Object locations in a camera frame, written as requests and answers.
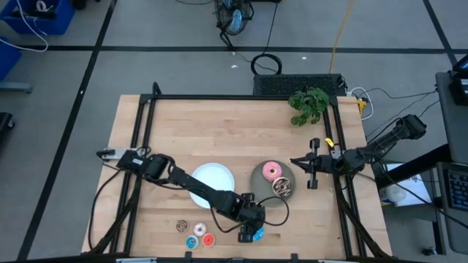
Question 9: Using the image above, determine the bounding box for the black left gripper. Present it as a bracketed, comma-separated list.
[237, 192, 267, 244]

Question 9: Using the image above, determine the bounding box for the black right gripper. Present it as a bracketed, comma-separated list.
[290, 137, 341, 190]

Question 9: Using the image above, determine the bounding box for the large chocolate frosted donut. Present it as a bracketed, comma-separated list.
[271, 176, 293, 199]

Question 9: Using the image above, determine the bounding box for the large pink frosted donut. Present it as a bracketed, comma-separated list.
[262, 161, 284, 183]

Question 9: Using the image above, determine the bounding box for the grey-green round plate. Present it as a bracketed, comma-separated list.
[250, 159, 296, 207]

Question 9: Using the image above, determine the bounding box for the green leafy plant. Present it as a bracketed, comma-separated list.
[287, 86, 330, 128]

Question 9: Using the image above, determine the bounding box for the white round plate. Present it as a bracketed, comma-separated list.
[189, 162, 236, 210]

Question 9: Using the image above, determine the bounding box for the black computer case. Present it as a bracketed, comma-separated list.
[253, 74, 347, 97]

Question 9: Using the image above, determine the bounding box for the white cup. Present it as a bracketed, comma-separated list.
[385, 184, 407, 204]

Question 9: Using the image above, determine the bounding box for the white paper sheet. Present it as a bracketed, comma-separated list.
[380, 163, 433, 207]

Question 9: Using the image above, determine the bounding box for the black desk bar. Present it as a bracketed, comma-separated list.
[376, 144, 451, 189]

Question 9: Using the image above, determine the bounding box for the grey side cabinet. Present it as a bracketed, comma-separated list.
[434, 71, 468, 165]

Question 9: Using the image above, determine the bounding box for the black keyboard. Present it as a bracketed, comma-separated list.
[444, 169, 468, 213]

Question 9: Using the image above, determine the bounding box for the black floor fan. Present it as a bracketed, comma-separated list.
[214, 0, 254, 37]

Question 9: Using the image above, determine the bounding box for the black monitor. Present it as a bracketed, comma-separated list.
[448, 54, 468, 107]

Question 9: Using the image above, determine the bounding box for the grey floor plate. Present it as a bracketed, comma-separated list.
[0, 82, 32, 93]

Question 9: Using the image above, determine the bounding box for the blue plastic bin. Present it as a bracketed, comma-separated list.
[0, 36, 22, 83]
[0, 0, 76, 37]

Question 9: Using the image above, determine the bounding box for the white power cable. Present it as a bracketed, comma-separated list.
[349, 86, 374, 121]

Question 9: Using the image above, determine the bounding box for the black aluminium table frame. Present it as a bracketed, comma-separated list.
[87, 82, 394, 263]

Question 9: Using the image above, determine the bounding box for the coiled black cable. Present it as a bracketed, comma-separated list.
[250, 53, 283, 76]

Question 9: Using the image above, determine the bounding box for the yellow hanging cable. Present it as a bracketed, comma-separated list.
[328, 0, 356, 74]

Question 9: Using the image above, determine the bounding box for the long white cable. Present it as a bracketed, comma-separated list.
[0, 0, 50, 53]

